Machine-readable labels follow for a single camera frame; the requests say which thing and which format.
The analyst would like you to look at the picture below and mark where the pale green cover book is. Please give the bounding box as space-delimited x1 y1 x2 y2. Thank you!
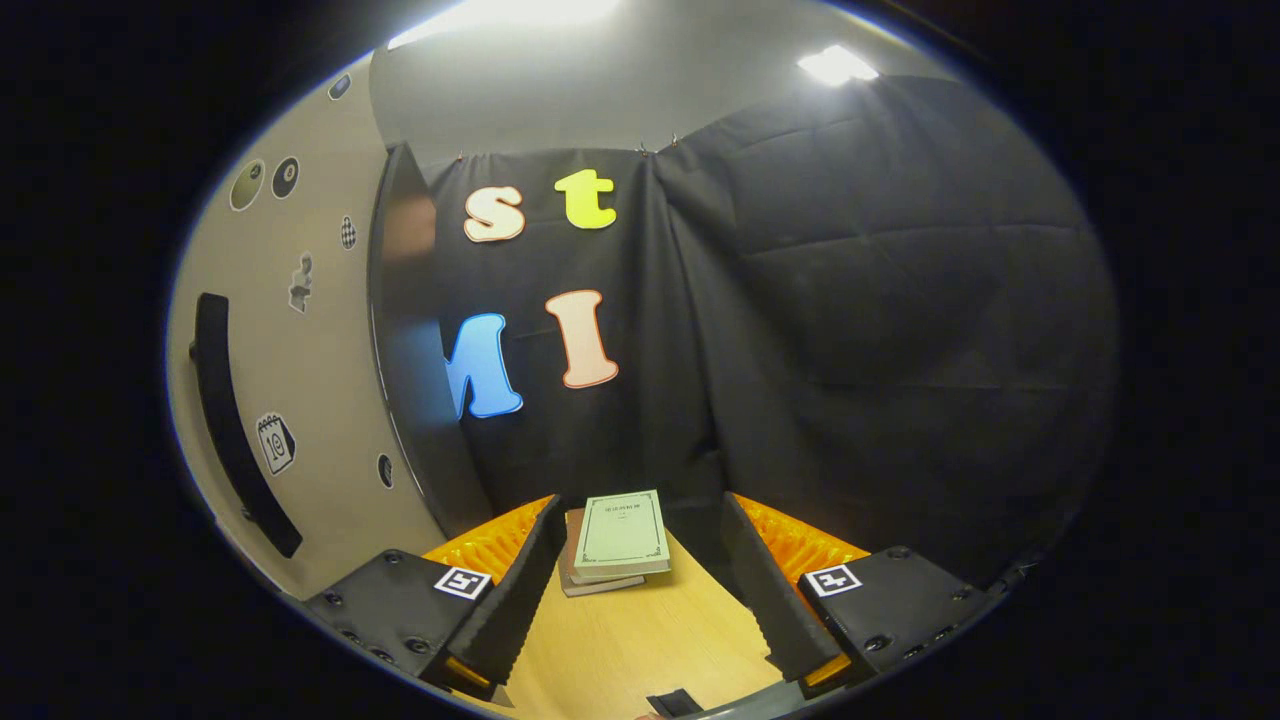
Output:
572 489 673 581

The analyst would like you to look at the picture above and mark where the large ceiling light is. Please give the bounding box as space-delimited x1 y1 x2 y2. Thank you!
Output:
385 0 621 51

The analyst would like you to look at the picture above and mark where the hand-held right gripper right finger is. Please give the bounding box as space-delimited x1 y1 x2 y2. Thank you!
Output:
720 492 1006 701

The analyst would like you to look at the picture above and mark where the small ceiling light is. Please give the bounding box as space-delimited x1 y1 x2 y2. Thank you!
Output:
797 44 881 87

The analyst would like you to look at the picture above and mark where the beige cabinet door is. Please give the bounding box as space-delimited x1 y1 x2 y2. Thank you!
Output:
165 50 446 601

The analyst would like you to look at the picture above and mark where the black door handle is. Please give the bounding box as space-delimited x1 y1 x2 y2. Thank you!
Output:
190 292 304 559

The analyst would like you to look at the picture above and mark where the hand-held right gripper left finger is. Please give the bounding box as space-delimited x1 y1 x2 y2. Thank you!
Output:
303 493 568 701

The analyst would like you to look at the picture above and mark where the dark grey cabinet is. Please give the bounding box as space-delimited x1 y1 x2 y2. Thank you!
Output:
368 140 493 538

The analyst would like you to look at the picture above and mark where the brown book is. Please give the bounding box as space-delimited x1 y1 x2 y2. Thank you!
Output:
557 508 646 599

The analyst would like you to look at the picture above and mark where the black backdrop cloth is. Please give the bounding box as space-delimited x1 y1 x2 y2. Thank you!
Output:
400 75 1119 601

